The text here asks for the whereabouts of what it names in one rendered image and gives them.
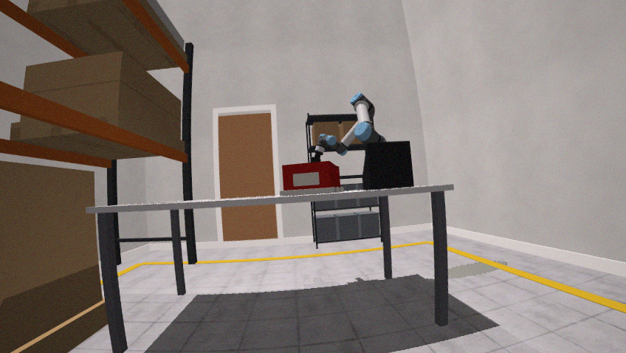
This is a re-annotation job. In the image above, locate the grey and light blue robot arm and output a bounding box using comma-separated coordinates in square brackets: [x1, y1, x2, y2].
[315, 92, 386, 156]

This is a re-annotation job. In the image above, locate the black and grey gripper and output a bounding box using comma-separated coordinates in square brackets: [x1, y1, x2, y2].
[311, 151, 323, 162]

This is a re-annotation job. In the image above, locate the red crate with dividers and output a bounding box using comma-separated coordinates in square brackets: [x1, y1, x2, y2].
[334, 167, 340, 188]
[282, 161, 336, 191]

